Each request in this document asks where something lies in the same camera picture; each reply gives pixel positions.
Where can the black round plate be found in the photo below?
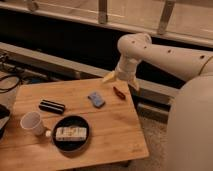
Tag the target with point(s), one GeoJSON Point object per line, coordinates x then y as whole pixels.
{"type": "Point", "coordinates": [70, 121]}

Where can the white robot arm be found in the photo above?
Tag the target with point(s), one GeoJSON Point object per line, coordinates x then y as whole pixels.
{"type": "Point", "coordinates": [190, 124]}

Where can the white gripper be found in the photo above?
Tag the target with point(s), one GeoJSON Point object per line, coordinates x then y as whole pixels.
{"type": "Point", "coordinates": [125, 70]}

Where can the white ceramic cup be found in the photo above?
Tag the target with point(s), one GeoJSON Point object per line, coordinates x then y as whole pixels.
{"type": "Point", "coordinates": [32, 122]}

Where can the white patterned box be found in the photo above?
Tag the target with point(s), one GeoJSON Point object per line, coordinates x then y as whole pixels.
{"type": "Point", "coordinates": [71, 134]}

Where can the black rectangular box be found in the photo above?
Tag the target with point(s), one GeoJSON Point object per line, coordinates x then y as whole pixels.
{"type": "Point", "coordinates": [52, 107]}

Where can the dark object at left edge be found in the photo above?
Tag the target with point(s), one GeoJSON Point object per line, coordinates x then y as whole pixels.
{"type": "Point", "coordinates": [4, 118]}

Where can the blue sponge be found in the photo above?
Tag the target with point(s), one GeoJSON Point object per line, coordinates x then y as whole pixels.
{"type": "Point", "coordinates": [96, 99]}

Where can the wooden cutting board table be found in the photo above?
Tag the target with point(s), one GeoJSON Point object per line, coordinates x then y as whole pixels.
{"type": "Point", "coordinates": [116, 134]}

